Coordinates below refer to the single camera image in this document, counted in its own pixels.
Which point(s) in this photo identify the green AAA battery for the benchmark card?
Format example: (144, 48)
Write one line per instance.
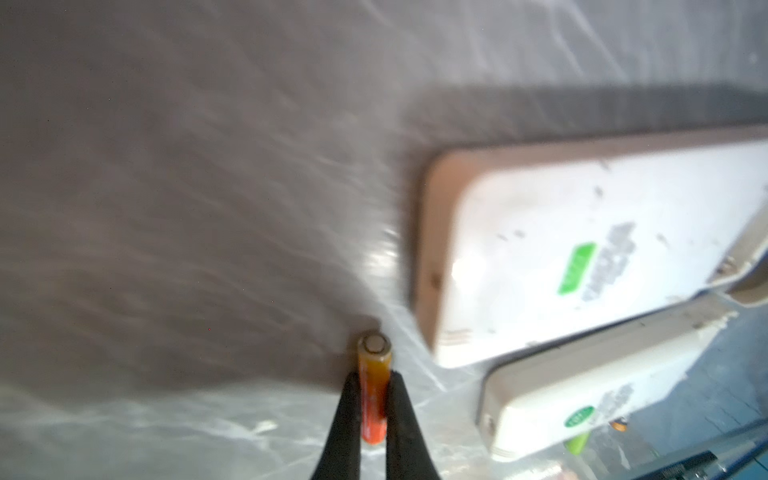
(576, 445)

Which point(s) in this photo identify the black gold AAA battery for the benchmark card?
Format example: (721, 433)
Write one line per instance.
(620, 424)

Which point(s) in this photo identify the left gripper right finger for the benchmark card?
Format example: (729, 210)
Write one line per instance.
(407, 456)

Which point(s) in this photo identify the white remote control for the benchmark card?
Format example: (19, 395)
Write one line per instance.
(520, 246)
(558, 394)

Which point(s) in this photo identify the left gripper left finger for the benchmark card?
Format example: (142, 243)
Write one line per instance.
(340, 458)

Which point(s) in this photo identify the orange yellow AAA battery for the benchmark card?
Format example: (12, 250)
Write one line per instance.
(374, 358)

